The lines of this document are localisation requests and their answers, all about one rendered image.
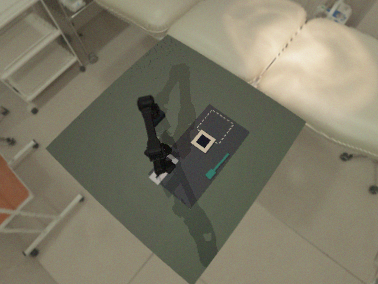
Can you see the beige square tile with dark centre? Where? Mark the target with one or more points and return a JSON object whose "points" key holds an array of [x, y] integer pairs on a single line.
{"points": [[203, 141]]}

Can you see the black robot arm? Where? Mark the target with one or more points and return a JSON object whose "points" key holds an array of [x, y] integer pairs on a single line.
{"points": [[158, 151]]}

